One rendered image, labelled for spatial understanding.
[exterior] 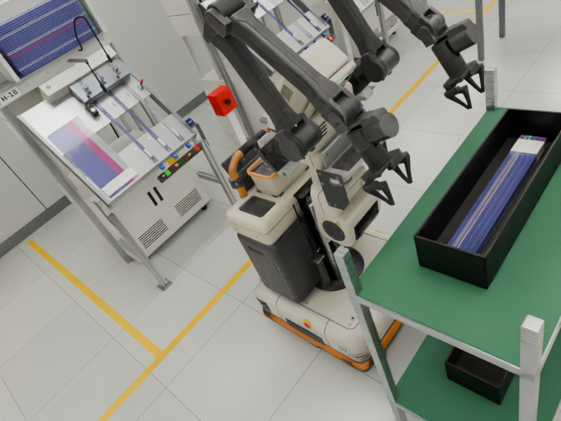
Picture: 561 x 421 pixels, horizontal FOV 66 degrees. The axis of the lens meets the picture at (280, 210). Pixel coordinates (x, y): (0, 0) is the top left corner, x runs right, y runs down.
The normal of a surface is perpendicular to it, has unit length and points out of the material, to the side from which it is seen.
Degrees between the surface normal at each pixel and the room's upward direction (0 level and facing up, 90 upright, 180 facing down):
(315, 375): 0
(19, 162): 90
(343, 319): 0
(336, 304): 0
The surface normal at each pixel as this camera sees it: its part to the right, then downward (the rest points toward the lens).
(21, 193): 0.71, 0.24
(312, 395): -0.33, -0.72
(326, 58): 0.24, -0.37
